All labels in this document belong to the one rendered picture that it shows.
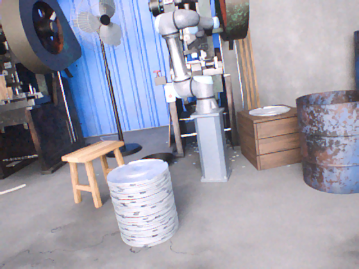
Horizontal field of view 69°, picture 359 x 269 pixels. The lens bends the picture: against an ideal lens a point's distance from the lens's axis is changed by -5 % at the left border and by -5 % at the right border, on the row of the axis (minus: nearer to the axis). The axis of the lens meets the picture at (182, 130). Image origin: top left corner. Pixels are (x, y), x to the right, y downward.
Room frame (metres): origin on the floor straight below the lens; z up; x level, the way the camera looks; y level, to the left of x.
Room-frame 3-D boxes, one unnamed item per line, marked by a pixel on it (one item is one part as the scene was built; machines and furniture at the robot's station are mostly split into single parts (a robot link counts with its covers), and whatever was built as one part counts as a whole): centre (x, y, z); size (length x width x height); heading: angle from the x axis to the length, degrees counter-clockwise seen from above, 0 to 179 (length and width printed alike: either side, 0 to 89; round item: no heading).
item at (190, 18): (1.82, -0.22, 1.03); 0.49 x 0.11 x 0.12; 152
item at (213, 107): (1.73, -0.18, 0.50); 0.15 x 0.15 x 0.10
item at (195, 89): (1.73, -0.17, 0.62); 0.13 x 0.12 x 0.14; 62
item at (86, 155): (1.73, 0.60, 0.16); 0.34 x 0.24 x 0.34; 147
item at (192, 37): (2.50, -0.22, 1.04); 0.17 x 0.15 x 0.30; 175
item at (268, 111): (1.90, -0.64, 0.35); 0.29 x 0.29 x 0.01
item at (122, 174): (1.20, 0.24, 0.32); 0.29 x 0.29 x 0.01
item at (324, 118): (1.38, -0.84, 0.24); 0.42 x 0.42 x 0.48
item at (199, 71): (2.37, -0.20, 0.72); 0.25 x 0.14 x 0.14; 175
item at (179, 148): (2.70, 0.03, 0.45); 0.92 x 0.12 x 0.90; 175
